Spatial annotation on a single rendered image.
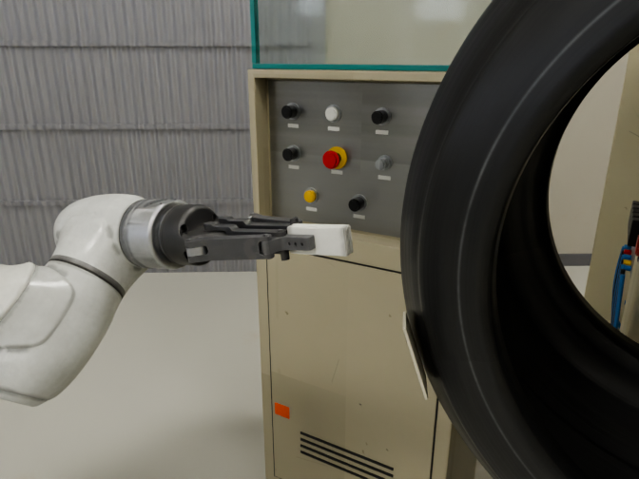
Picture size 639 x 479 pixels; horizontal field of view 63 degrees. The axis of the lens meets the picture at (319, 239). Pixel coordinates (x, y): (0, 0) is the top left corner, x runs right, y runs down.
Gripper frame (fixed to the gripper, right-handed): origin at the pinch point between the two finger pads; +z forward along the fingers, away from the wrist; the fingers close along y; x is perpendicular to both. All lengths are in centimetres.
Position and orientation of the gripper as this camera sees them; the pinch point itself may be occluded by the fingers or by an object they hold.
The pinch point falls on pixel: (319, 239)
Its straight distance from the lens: 54.9
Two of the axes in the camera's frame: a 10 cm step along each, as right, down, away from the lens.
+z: 8.6, 0.3, -5.1
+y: 5.0, -2.9, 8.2
